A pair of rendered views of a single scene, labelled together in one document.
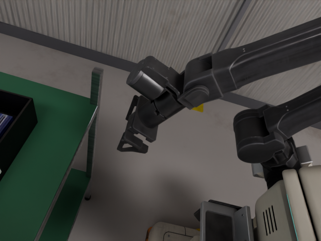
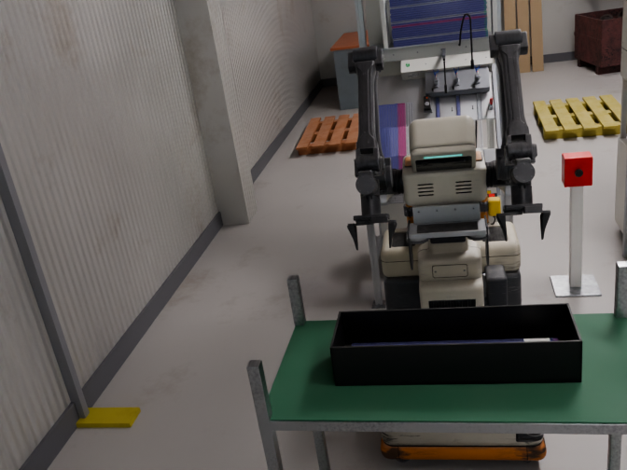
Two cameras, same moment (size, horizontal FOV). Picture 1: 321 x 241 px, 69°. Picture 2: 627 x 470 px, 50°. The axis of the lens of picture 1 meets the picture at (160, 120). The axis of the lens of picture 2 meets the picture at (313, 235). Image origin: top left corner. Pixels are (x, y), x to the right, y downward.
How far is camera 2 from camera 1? 1.82 m
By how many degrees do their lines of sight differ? 58
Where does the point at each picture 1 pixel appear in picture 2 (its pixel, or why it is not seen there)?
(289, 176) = (417, 151)
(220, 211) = (414, 228)
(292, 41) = (371, 112)
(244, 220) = (423, 210)
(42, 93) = (299, 356)
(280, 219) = (427, 178)
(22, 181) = not seen: hidden behind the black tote
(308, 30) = (368, 105)
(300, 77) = (125, 248)
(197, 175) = not seen: hidden behind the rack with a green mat
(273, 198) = (413, 182)
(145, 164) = not seen: outside the picture
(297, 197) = (428, 149)
